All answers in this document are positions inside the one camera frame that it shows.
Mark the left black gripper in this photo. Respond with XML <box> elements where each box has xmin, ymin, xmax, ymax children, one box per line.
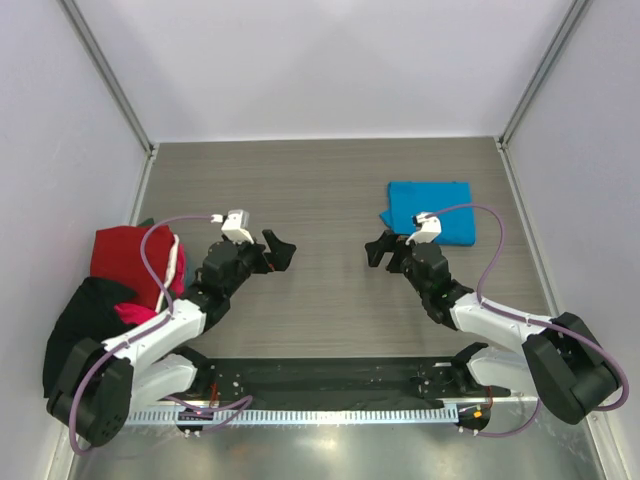
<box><xmin>224</xmin><ymin>229</ymin><xmax>294</xmax><ymax>297</ymax></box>

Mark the red t shirt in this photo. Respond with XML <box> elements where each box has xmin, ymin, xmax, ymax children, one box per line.
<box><xmin>90</xmin><ymin>226</ymin><xmax>174</xmax><ymax>309</ymax></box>

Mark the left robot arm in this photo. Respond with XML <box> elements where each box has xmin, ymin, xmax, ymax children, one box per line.
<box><xmin>46</xmin><ymin>229</ymin><xmax>297</xmax><ymax>447</ymax></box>

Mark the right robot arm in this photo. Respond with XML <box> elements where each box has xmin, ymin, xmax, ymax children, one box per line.
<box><xmin>365</xmin><ymin>230</ymin><xmax>628</xmax><ymax>425</ymax></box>

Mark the folded blue t shirt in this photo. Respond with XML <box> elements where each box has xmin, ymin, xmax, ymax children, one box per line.
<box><xmin>378</xmin><ymin>180</ymin><xmax>475</xmax><ymax>248</ymax></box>

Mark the white t shirt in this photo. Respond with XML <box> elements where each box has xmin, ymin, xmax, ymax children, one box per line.
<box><xmin>155</xmin><ymin>234</ymin><xmax>180</xmax><ymax>313</ymax></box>

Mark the dark green t shirt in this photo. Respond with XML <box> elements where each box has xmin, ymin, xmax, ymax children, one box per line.
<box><xmin>137</xmin><ymin>218</ymin><xmax>155</xmax><ymax>227</ymax></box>

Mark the black t shirt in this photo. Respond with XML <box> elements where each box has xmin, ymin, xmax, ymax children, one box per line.
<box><xmin>42</xmin><ymin>276</ymin><xmax>136</xmax><ymax>398</ymax></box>

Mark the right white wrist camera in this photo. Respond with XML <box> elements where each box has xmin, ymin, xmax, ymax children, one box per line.
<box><xmin>405</xmin><ymin>212</ymin><xmax>442</xmax><ymax>245</ymax></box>

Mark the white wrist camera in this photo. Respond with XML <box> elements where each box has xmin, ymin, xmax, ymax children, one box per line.
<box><xmin>405</xmin><ymin>212</ymin><xmax>442</xmax><ymax>245</ymax></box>
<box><xmin>210</xmin><ymin>209</ymin><xmax>254</xmax><ymax>244</ymax></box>

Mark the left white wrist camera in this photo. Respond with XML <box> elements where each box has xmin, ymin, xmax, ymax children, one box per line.
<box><xmin>210</xmin><ymin>209</ymin><xmax>254</xmax><ymax>244</ymax></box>

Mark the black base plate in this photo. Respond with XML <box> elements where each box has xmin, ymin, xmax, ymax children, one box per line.
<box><xmin>182</xmin><ymin>357</ymin><xmax>510</xmax><ymax>402</ymax></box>

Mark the slotted cable duct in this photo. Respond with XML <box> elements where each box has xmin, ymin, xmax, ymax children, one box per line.
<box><xmin>125</xmin><ymin>404</ymin><xmax>459</xmax><ymax>427</ymax></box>

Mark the right aluminium frame post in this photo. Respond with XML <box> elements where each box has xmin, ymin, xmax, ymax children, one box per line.
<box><xmin>496</xmin><ymin>0</ymin><xmax>592</xmax><ymax>151</ymax></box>

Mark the aluminium frame post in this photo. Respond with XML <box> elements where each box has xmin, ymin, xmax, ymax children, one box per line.
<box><xmin>58</xmin><ymin>0</ymin><xmax>154</xmax><ymax>156</ymax></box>
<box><xmin>496</xmin><ymin>0</ymin><xmax>592</xmax><ymax>151</ymax></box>

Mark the left aluminium frame post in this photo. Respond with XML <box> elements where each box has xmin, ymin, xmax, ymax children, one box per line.
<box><xmin>58</xmin><ymin>0</ymin><xmax>154</xmax><ymax>156</ymax></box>

